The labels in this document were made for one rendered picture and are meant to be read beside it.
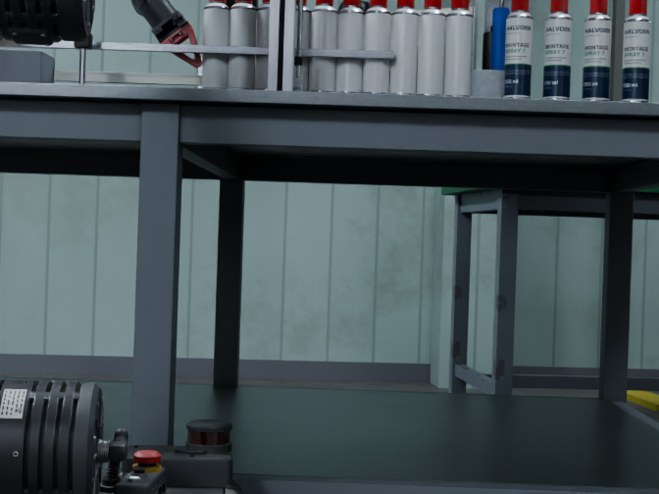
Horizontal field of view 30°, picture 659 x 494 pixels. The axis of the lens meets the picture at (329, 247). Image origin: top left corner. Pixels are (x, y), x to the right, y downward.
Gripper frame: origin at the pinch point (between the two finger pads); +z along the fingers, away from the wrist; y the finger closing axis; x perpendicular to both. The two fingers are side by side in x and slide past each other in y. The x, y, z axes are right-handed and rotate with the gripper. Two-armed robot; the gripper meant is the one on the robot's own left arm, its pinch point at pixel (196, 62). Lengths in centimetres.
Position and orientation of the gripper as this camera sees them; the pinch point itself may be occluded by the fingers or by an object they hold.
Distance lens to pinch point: 240.5
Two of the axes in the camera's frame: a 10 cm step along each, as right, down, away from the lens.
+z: 6.0, 8.0, 0.0
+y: 0.1, -0.1, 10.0
